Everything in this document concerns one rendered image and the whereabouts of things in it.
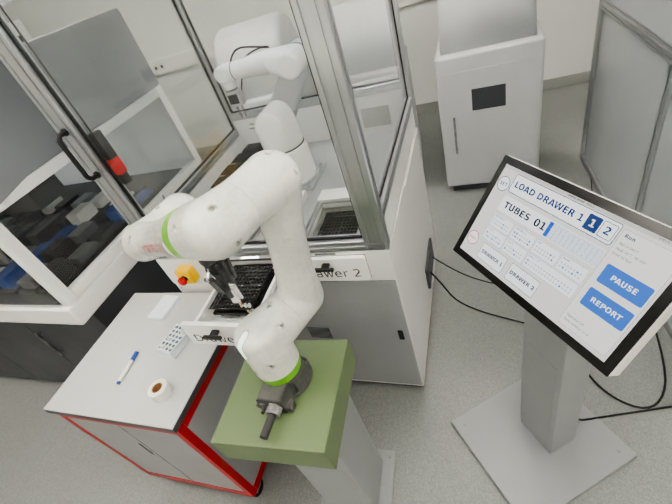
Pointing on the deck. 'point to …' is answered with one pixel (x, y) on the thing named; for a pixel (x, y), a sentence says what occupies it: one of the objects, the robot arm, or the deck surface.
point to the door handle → (73, 156)
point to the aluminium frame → (351, 163)
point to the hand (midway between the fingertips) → (234, 293)
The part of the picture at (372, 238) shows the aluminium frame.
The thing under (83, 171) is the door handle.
